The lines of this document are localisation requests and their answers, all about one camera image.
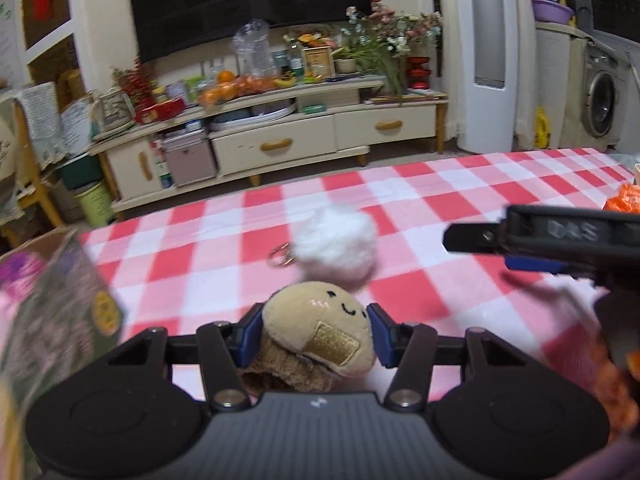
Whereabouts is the clear plastic bag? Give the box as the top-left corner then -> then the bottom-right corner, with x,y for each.
232,18 -> 277,78

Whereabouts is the glass kettle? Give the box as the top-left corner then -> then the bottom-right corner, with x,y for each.
91,84 -> 134,134

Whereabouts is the washing machine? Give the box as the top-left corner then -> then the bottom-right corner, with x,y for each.
579,38 -> 630,151

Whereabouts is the cream TV cabinet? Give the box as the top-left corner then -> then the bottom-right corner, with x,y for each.
89,76 -> 448,214

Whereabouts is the red checkered tablecloth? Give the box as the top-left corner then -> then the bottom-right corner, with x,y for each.
77,146 -> 637,403

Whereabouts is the pink storage box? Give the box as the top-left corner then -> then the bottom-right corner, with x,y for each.
162,129 -> 217,186

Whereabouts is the white tower air conditioner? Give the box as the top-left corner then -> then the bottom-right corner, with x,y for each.
440,0 -> 518,154

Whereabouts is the red vase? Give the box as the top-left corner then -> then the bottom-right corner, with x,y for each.
406,55 -> 432,90

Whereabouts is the cardboard box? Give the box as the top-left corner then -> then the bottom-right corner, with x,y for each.
1,228 -> 125,479

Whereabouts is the wooden photo frame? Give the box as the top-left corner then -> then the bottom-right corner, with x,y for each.
303,47 -> 335,79

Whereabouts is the white pompom keychain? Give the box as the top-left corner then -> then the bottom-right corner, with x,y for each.
267,204 -> 378,290

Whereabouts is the brown beige small plush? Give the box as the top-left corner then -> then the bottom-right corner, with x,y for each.
241,282 -> 375,396

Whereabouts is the red gift box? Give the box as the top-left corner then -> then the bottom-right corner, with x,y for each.
134,98 -> 186,125

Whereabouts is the potted flower plant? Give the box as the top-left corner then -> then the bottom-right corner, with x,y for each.
332,0 -> 442,96

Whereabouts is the bag of oranges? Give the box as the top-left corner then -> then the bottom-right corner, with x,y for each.
198,70 -> 276,107

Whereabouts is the green waste bin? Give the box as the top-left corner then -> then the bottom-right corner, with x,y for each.
74,180 -> 116,228

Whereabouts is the wooden chair with covers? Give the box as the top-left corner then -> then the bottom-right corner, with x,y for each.
1,96 -> 65,249

